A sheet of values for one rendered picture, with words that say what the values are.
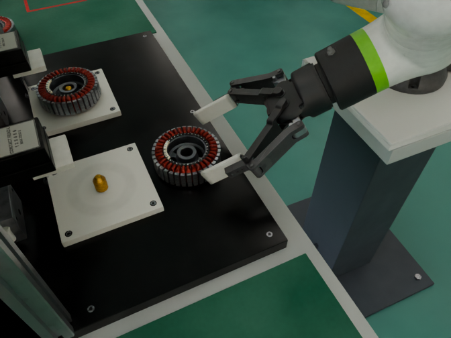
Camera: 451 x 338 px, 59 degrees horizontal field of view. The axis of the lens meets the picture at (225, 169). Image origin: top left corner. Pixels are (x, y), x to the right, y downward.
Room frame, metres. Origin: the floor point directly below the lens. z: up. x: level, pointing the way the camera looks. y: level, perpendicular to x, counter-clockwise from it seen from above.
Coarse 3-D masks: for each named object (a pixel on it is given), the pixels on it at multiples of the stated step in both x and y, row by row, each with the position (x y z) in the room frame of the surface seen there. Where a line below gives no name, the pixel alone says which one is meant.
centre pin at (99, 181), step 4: (96, 176) 0.38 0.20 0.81; (100, 176) 0.38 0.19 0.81; (104, 176) 0.39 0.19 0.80; (96, 180) 0.38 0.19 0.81; (100, 180) 0.38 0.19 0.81; (104, 180) 0.38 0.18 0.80; (96, 184) 0.37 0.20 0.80; (100, 184) 0.38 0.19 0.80; (104, 184) 0.38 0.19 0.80; (96, 188) 0.38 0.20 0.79; (100, 188) 0.37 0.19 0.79; (104, 188) 0.38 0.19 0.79
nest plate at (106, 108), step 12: (96, 72) 0.69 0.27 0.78; (36, 84) 0.65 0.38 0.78; (108, 84) 0.65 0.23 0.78; (36, 96) 0.61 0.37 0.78; (108, 96) 0.61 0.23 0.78; (36, 108) 0.57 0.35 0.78; (96, 108) 0.57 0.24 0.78; (108, 108) 0.57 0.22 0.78; (48, 120) 0.54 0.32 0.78; (60, 120) 0.54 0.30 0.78; (72, 120) 0.54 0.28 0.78; (84, 120) 0.54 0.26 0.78; (96, 120) 0.55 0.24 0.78; (48, 132) 0.51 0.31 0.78; (60, 132) 0.52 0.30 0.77
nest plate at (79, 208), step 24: (72, 168) 0.42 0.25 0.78; (96, 168) 0.42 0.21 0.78; (120, 168) 0.42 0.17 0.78; (144, 168) 0.42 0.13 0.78; (72, 192) 0.37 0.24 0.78; (96, 192) 0.37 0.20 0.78; (120, 192) 0.37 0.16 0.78; (144, 192) 0.37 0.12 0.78; (72, 216) 0.33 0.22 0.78; (96, 216) 0.33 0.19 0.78; (120, 216) 0.33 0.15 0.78; (144, 216) 0.34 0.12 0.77; (72, 240) 0.29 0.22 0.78
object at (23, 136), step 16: (0, 128) 0.37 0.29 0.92; (16, 128) 0.37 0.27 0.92; (32, 128) 0.37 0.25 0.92; (0, 144) 0.34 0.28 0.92; (16, 144) 0.34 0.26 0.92; (32, 144) 0.34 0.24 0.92; (48, 144) 0.37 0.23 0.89; (64, 144) 0.38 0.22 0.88; (0, 160) 0.32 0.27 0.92; (16, 160) 0.32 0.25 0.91; (32, 160) 0.33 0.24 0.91; (48, 160) 0.34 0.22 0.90; (64, 160) 0.35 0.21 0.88; (0, 176) 0.31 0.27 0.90; (16, 176) 0.31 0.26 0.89; (32, 176) 0.32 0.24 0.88
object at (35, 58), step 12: (0, 36) 0.59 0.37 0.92; (12, 36) 0.59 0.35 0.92; (0, 48) 0.55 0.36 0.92; (12, 48) 0.55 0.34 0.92; (24, 48) 0.59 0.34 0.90; (0, 60) 0.54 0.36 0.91; (12, 60) 0.55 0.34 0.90; (24, 60) 0.55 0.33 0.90; (36, 60) 0.58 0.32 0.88; (0, 72) 0.53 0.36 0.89; (12, 72) 0.54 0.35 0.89; (24, 72) 0.55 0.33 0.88; (36, 72) 0.56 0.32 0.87
